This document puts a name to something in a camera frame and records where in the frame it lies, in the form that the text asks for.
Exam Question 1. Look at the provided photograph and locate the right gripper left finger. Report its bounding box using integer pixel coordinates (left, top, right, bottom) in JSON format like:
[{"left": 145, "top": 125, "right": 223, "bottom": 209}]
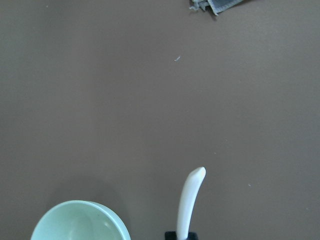
[{"left": 164, "top": 231, "right": 177, "bottom": 240}]

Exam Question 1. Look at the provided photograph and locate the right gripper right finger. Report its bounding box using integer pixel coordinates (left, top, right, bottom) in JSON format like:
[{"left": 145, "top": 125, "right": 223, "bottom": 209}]
[{"left": 187, "top": 232, "right": 198, "bottom": 240}]

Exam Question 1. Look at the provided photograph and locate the white ceramic spoon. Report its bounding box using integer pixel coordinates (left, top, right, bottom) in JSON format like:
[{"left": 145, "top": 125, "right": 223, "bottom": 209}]
[{"left": 176, "top": 166, "right": 206, "bottom": 240}]

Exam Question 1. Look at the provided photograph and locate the mint green bowl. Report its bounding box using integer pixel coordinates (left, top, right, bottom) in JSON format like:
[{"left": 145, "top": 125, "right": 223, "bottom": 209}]
[{"left": 31, "top": 200, "right": 131, "bottom": 240}]

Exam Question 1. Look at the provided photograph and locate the grey folded cloth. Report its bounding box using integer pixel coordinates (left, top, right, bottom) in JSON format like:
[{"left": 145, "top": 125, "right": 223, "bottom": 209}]
[{"left": 189, "top": 0, "right": 243, "bottom": 16}]

